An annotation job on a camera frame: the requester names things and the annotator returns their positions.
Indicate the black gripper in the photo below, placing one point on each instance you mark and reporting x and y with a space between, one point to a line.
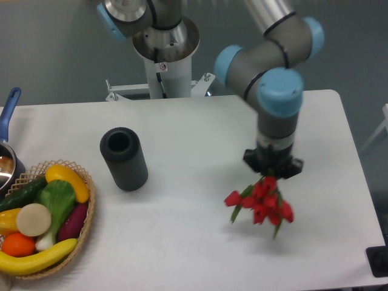
271 161

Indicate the red tulip bouquet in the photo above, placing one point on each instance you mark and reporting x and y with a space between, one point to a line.
265 200

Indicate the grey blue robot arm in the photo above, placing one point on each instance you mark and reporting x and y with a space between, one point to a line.
263 77

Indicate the black device at edge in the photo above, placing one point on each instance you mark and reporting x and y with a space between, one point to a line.
377 258

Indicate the dark grey ribbed vase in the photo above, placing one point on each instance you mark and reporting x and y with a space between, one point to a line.
122 152

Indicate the purple sweet potato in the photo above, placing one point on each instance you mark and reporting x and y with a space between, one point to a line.
74 223

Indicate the yellow squash top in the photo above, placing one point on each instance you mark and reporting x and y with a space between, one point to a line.
60 172

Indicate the green bok choy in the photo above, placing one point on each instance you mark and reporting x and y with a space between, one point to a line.
58 197

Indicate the woven wicker basket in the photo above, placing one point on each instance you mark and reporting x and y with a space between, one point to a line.
38 171

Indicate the beige round disc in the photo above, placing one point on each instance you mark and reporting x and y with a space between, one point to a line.
33 220

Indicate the green cucumber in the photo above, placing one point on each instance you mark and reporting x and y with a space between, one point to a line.
24 195

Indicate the orange fruit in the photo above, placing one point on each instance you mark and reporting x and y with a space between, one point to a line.
18 245

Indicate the yellow bell pepper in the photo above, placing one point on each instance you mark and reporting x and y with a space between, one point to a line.
8 221

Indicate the long yellow banana squash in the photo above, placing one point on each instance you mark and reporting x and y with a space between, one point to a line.
35 263

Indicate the white metal base frame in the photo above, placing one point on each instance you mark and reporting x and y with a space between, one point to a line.
162 90

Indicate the white frame at right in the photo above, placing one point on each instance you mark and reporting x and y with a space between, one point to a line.
382 127

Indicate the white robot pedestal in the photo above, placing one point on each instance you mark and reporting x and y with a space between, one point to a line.
167 54

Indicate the blue handled saucepan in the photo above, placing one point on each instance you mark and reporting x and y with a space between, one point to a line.
11 166

